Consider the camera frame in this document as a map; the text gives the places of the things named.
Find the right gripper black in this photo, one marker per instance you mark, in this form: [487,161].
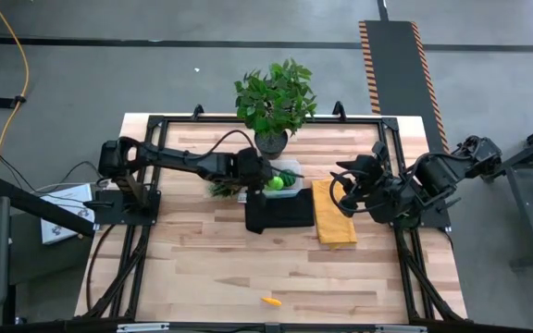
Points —
[387,199]

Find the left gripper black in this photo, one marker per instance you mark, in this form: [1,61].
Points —
[255,168]

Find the round green cabbage toy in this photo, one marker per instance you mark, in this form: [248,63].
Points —
[276,183]

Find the striped green watermelon toy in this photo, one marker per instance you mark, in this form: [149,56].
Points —
[289,178]

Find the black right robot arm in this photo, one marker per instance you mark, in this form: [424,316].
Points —
[437,176]

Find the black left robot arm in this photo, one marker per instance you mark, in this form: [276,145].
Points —
[178,159]

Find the clear plastic tupperware container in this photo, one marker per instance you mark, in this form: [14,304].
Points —
[294,190]

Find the small white label tag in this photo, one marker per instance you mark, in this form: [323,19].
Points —
[243,198]

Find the potted succulent plant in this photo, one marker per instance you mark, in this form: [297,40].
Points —
[222,188]

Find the yellow cloth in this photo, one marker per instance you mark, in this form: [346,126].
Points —
[333,226]

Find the black cloth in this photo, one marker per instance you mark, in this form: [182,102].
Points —
[276,215]

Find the leafy tree in black pot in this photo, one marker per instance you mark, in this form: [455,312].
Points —
[276,97]

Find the black mat with striped edges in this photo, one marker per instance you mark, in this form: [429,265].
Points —
[396,69]

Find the yellow banana toy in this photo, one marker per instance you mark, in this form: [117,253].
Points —
[271,301]

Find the black metal stand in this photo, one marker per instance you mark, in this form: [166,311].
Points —
[523,208]

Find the white box with logos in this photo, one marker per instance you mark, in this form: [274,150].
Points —
[60,226]

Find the black metal table frame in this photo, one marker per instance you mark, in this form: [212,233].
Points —
[202,119]

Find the small table-level camera box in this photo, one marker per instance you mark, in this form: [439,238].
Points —
[272,328]

